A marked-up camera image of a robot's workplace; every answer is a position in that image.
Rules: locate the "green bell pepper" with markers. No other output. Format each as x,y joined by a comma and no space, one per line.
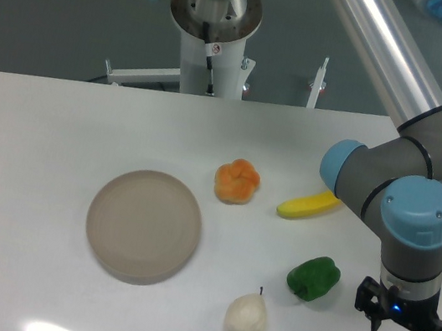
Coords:
314,278

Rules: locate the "white metal bracket left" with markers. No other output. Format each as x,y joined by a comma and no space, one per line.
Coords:
141,76

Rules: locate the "orange bread roll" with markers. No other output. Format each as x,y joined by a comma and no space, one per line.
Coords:
236,182

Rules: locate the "white metal bracket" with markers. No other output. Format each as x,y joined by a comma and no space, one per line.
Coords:
318,84
141,76

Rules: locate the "white pear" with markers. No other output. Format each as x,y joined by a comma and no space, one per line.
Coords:
247,313

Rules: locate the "white metal bracket right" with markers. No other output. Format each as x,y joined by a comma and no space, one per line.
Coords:
318,84

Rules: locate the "yellow banana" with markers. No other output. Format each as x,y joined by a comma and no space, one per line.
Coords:
308,206

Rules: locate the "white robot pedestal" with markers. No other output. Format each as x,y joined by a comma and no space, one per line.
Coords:
214,34

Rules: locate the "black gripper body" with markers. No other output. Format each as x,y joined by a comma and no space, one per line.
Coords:
413,315

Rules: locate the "beige round plate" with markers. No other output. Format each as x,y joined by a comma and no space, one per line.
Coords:
144,226

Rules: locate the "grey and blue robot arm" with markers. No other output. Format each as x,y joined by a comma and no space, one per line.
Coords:
394,188

